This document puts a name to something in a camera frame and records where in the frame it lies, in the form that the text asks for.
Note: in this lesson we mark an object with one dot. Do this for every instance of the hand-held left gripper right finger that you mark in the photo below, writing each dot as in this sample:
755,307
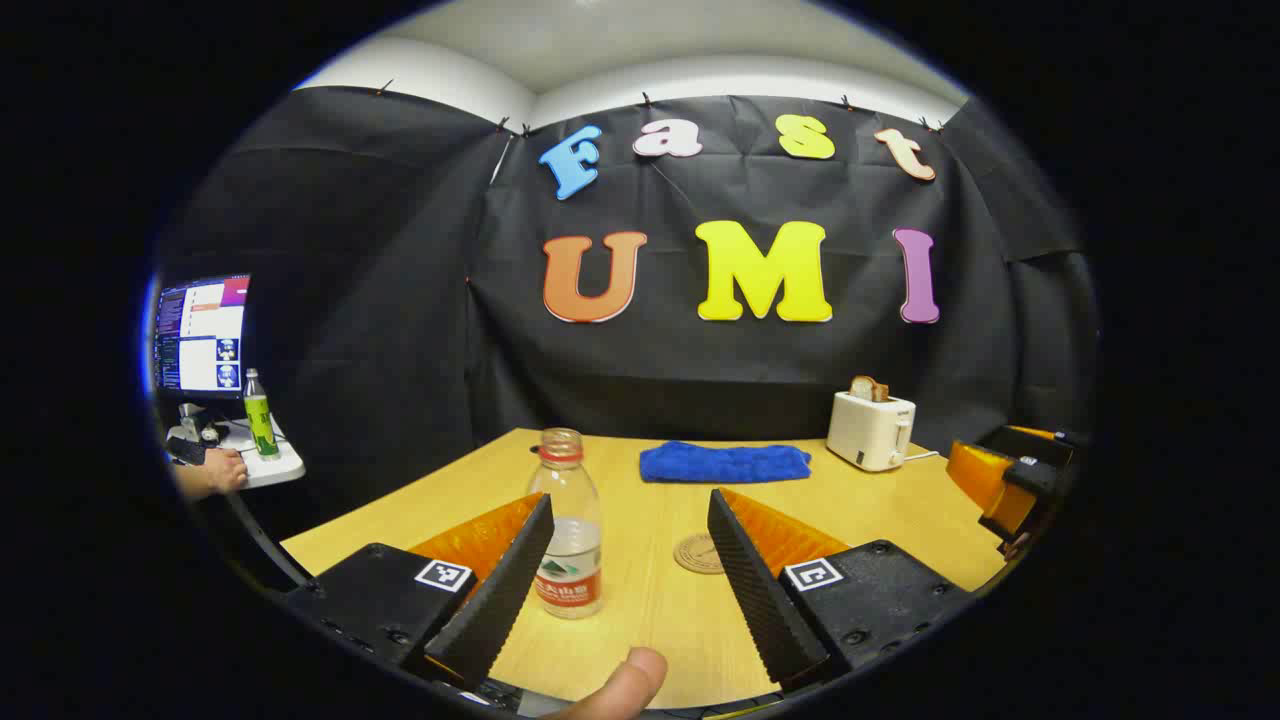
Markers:
750,590

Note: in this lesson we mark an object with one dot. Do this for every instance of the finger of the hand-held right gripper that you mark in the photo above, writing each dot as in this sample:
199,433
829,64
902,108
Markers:
980,475
1030,445

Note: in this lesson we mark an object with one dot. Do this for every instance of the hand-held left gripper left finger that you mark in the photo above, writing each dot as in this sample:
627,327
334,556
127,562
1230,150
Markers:
500,600

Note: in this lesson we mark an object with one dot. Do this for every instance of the round cork coaster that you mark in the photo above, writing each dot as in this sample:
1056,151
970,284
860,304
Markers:
694,556

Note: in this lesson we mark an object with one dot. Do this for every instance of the clear plastic water bottle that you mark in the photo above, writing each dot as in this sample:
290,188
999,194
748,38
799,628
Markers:
570,560

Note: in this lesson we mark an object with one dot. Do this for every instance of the green drink bottle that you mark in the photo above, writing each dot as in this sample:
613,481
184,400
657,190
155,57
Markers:
261,420

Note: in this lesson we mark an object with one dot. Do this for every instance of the white toaster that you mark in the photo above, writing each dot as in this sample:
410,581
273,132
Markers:
868,432

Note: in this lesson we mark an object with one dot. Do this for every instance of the blue towel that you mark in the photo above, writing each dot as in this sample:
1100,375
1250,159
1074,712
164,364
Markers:
725,463

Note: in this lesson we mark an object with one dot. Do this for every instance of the bread slice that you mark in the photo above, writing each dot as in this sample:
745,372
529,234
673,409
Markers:
868,388

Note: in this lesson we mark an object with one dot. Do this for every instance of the white side table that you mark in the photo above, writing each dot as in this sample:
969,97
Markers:
275,468

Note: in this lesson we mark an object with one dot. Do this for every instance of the black backdrop cloth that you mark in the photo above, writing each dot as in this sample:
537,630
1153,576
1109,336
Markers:
400,300

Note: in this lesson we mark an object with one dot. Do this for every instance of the black keyboard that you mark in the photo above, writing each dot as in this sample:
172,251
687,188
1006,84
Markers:
185,452

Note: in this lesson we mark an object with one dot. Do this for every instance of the grey monitor stand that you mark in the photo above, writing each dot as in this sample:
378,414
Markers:
200,422

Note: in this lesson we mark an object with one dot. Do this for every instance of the computer monitor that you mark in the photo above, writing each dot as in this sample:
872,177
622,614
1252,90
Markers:
205,335

